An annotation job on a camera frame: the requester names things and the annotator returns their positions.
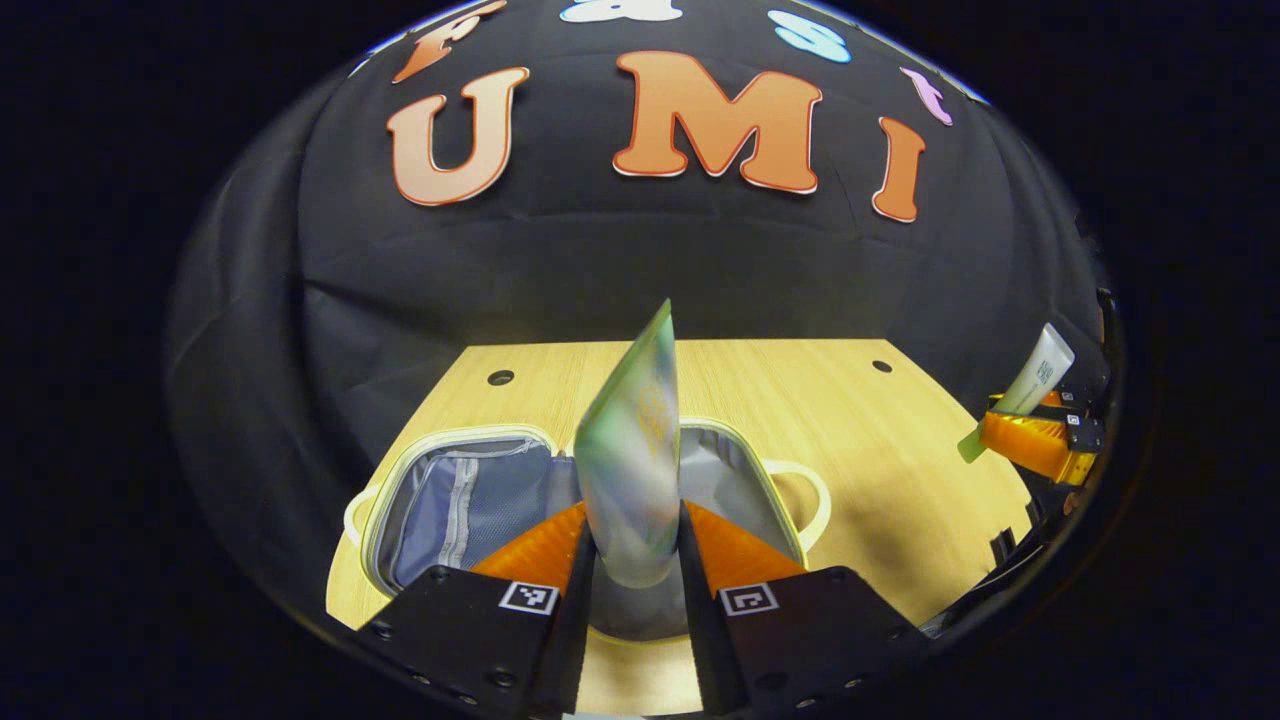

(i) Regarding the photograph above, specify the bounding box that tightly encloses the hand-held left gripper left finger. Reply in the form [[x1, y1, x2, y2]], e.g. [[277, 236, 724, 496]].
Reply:
[[355, 500, 599, 720]]

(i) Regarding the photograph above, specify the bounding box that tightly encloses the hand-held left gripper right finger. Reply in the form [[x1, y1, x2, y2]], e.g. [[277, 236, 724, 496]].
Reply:
[[680, 500, 936, 720]]

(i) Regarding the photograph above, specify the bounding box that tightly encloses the white tube with green cap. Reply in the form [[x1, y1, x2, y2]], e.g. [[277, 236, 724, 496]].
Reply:
[[957, 323, 1076, 464]]

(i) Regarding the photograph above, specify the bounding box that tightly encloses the pale yellow suitcase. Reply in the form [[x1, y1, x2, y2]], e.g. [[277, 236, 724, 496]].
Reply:
[[343, 418, 833, 646]]

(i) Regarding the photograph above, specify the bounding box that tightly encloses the pale green patterned tube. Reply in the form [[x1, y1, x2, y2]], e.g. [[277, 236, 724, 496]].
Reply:
[[573, 298, 684, 591]]

